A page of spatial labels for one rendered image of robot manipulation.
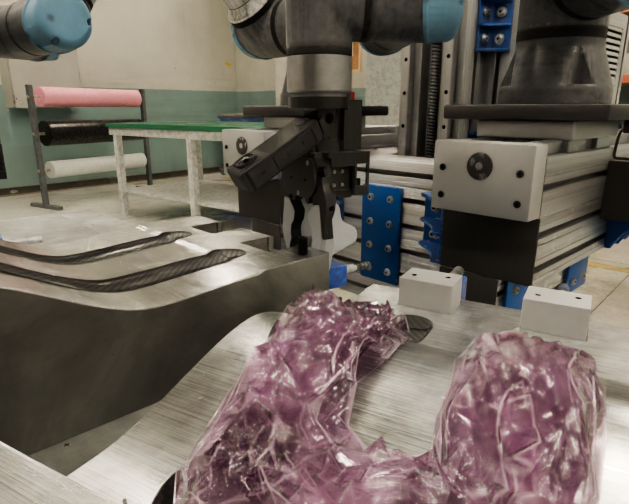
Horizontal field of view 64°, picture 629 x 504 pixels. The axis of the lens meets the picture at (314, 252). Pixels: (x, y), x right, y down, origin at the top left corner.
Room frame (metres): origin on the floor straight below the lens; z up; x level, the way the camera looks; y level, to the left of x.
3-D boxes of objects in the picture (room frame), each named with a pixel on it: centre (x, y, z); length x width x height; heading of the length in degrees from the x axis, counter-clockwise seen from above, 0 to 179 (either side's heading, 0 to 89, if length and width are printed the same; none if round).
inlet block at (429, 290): (0.49, -0.13, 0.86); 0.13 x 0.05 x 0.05; 151
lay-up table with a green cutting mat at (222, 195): (4.65, 0.73, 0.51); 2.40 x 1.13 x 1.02; 51
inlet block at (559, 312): (0.44, -0.23, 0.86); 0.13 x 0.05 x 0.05; 151
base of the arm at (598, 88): (0.76, -0.35, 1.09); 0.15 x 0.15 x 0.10
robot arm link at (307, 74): (0.62, 0.00, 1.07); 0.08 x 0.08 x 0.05
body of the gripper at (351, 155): (0.62, -0.01, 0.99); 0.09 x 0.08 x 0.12; 124
